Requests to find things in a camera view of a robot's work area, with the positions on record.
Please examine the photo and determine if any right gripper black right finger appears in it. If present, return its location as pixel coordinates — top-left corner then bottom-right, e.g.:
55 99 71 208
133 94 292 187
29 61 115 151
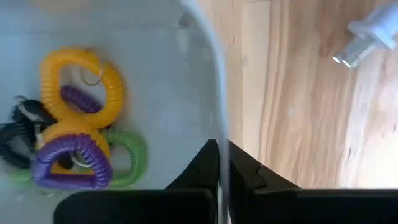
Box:
228 139 302 224

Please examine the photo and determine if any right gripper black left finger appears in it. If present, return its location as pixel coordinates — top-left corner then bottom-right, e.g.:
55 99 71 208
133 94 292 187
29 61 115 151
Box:
165 139 220 224

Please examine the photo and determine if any white plastic bin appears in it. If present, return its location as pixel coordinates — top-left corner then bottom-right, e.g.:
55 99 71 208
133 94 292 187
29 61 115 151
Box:
0 0 231 224

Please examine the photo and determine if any orange coil bracelet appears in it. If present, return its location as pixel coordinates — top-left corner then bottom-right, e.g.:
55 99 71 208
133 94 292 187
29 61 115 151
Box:
37 119 111 175
39 46 125 129

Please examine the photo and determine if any white camera cable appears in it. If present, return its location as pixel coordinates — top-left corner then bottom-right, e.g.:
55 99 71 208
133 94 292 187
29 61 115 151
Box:
331 2 398 69

